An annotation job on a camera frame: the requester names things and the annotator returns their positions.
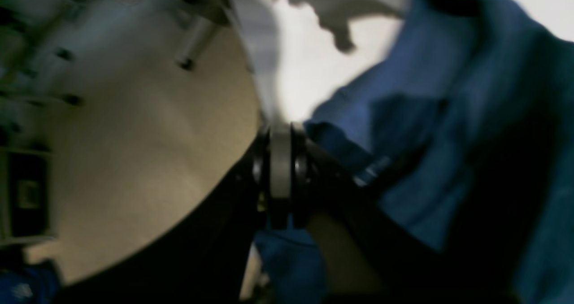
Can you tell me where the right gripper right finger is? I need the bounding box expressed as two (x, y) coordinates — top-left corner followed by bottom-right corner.
(287, 123), (521, 304)

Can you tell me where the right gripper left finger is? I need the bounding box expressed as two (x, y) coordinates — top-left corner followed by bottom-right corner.
(53, 127), (281, 304)

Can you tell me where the blue T-shirt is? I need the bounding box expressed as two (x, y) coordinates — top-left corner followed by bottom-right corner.
(256, 0), (573, 304)

